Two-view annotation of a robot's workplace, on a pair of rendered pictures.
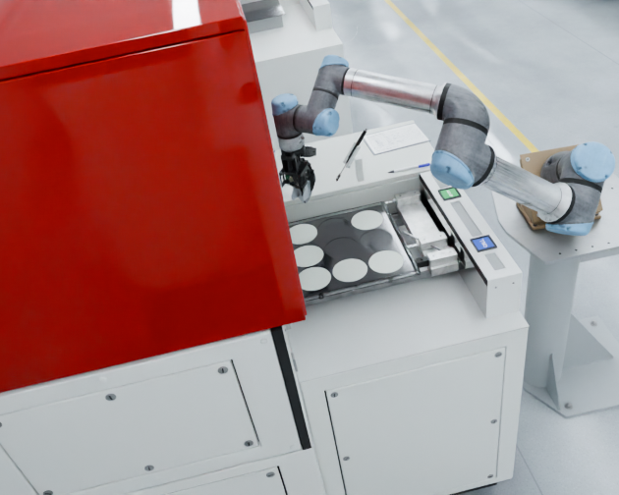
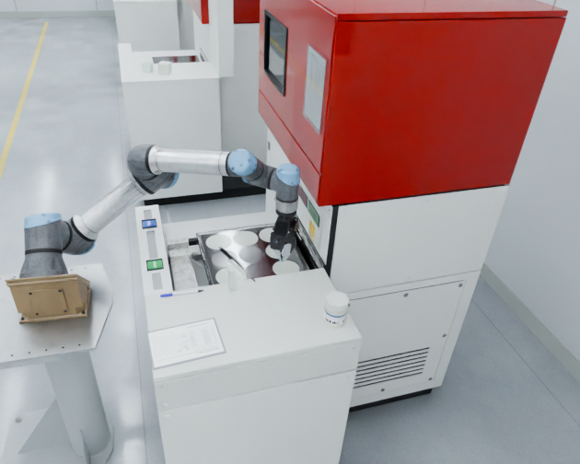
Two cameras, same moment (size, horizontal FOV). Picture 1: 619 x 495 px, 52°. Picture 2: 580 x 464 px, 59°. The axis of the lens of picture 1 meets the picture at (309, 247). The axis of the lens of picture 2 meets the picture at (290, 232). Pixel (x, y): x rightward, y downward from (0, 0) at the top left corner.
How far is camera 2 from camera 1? 3.04 m
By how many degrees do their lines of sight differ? 105
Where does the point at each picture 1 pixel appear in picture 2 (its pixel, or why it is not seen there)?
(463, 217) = (153, 246)
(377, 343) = (230, 224)
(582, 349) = (49, 433)
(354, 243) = (241, 257)
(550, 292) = not seen: hidden behind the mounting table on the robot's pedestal
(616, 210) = (8, 301)
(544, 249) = (94, 272)
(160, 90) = not seen: outside the picture
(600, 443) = not seen: hidden behind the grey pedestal
